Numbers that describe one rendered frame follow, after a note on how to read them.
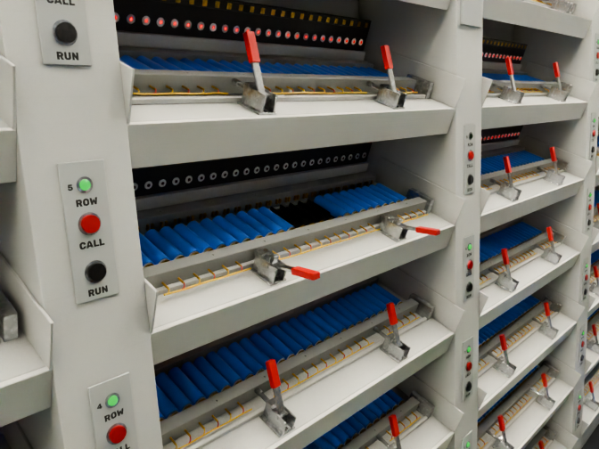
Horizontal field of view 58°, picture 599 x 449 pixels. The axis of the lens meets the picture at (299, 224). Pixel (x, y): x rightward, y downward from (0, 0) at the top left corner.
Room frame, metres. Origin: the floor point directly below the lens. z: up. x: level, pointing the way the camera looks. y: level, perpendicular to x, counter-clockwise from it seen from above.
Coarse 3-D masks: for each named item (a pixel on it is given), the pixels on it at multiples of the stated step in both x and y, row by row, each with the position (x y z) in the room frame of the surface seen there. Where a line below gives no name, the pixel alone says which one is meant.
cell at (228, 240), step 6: (204, 222) 0.70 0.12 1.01; (210, 222) 0.70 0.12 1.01; (210, 228) 0.69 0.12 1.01; (216, 228) 0.69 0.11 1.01; (216, 234) 0.68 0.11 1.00; (222, 234) 0.68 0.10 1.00; (228, 234) 0.68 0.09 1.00; (222, 240) 0.67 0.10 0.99; (228, 240) 0.67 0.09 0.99; (234, 240) 0.67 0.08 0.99
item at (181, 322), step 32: (384, 160) 1.03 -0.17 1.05; (192, 192) 0.74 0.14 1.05; (224, 192) 0.78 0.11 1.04; (416, 192) 0.96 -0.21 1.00; (448, 192) 0.94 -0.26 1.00; (416, 224) 0.89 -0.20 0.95; (448, 224) 0.92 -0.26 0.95; (288, 256) 0.70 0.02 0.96; (320, 256) 0.72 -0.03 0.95; (352, 256) 0.74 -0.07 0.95; (384, 256) 0.78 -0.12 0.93; (416, 256) 0.86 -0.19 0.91; (192, 288) 0.58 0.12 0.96; (224, 288) 0.60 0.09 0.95; (256, 288) 0.61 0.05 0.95; (288, 288) 0.63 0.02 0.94; (320, 288) 0.69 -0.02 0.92; (160, 320) 0.52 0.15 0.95; (192, 320) 0.53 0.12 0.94; (224, 320) 0.57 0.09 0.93; (256, 320) 0.61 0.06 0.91; (160, 352) 0.52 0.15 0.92
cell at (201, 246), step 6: (174, 228) 0.67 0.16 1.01; (180, 228) 0.67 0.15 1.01; (186, 228) 0.67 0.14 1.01; (180, 234) 0.66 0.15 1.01; (186, 234) 0.66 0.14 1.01; (192, 234) 0.66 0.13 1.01; (186, 240) 0.66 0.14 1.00; (192, 240) 0.65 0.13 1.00; (198, 240) 0.65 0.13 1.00; (198, 246) 0.64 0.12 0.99; (204, 246) 0.64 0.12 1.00; (210, 246) 0.64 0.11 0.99
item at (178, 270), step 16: (384, 208) 0.87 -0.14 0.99; (400, 208) 0.88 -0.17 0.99; (416, 208) 0.93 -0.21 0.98; (320, 224) 0.76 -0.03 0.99; (336, 224) 0.77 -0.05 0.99; (352, 224) 0.80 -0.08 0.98; (368, 224) 0.82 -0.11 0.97; (256, 240) 0.67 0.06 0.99; (272, 240) 0.68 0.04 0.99; (288, 240) 0.70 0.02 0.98; (304, 240) 0.72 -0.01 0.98; (320, 240) 0.75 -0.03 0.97; (192, 256) 0.60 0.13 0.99; (208, 256) 0.61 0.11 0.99; (224, 256) 0.62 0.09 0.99; (240, 256) 0.64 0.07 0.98; (144, 272) 0.55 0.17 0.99; (160, 272) 0.56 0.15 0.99; (176, 272) 0.57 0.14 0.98; (192, 272) 0.59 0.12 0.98; (208, 272) 0.61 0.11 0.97; (240, 272) 0.62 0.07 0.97
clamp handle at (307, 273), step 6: (276, 258) 0.63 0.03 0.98; (276, 264) 0.63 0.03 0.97; (282, 264) 0.63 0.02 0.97; (288, 270) 0.61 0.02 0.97; (294, 270) 0.60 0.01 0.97; (300, 270) 0.60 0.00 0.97; (306, 270) 0.60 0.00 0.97; (312, 270) 0.59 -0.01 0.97; (300, 276) 0.59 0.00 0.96; (306, 276) 0.59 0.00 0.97; (312, 276) 0.58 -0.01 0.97; (318, 276) 0.59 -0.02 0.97
